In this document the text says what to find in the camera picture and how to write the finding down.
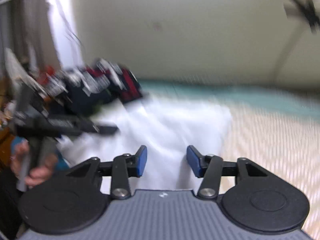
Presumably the teal grid mattress cover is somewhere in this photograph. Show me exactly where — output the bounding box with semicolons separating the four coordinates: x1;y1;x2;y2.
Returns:
139;79;319;121

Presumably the black red patterned sweater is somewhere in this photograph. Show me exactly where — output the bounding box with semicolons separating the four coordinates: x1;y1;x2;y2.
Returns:
44;58;143;116

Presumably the white t-shirt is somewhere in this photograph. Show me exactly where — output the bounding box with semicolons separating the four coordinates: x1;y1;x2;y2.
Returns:
58;99;232;190

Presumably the person's left hand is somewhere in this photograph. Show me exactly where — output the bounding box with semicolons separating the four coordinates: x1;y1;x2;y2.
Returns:
10;138;58;187

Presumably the beige zigzag bed sheet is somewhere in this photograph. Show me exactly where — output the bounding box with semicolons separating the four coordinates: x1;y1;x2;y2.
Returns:
221;104;319;239

